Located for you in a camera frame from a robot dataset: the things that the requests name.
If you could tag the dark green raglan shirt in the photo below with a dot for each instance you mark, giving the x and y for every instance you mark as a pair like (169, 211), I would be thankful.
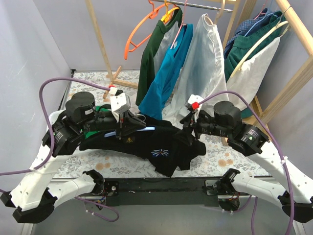
(154, 52)

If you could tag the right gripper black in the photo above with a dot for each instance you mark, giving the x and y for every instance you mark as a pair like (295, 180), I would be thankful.
(193, 123)

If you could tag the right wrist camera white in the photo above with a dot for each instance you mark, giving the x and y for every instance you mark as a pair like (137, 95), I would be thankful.
(193, 103)

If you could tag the bright green t shirt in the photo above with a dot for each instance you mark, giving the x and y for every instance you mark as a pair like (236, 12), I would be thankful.
(102, 108)

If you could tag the orange plastic hanger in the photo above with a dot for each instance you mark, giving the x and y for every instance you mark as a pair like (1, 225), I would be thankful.
(134, 40)

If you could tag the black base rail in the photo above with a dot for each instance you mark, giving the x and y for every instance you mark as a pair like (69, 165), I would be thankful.
(164, 191)

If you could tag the pink wire hanger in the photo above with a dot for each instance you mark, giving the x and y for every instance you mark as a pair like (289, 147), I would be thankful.
(182, 23)

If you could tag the yellow plastic hanger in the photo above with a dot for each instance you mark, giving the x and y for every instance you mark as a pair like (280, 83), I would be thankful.
(169, 12)

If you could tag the blue checked shirt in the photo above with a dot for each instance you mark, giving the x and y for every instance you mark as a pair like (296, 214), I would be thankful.
(250, 26)

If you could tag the metal hanging rod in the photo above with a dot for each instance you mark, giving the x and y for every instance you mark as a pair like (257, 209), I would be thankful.
(195, 5)

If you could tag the black daisy t shirt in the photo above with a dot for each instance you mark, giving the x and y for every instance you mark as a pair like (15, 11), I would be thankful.
(166, 147)

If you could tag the beige wooden hanger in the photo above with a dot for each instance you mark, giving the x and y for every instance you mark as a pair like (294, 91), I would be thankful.
(219, 14)

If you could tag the white t shirt on hanger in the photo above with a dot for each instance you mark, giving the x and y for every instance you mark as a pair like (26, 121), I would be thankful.
(203, 70)

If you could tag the teal blue t shirt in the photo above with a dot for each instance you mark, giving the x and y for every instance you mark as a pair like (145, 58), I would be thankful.
(163, 84)

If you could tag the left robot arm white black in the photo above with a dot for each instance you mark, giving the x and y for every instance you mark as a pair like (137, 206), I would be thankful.
(35, 197)

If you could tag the cream plastic hanger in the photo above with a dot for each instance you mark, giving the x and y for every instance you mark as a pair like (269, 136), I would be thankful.
(239, 65)

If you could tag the white garment right rack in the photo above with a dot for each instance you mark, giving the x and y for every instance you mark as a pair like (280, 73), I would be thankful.
(247, 80)

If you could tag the floral table cloth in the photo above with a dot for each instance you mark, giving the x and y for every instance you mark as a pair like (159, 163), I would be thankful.
(218, 159)

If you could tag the light blue hanger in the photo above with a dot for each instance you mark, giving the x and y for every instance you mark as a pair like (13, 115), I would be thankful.
(146, 129)

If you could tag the wooden clothes rack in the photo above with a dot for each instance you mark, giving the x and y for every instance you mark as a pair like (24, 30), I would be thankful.
(291, 126)

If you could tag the teal green garment right rack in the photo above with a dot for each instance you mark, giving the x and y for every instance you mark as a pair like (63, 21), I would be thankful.
(242, 44)

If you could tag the white plastic laundry basket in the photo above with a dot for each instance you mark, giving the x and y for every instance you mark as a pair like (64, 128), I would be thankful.
(57, 116)

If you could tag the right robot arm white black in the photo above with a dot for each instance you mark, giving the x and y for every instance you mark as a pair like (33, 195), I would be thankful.
(293, 191)

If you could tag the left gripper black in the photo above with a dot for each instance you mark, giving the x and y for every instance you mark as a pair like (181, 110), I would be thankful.
(124, 123)

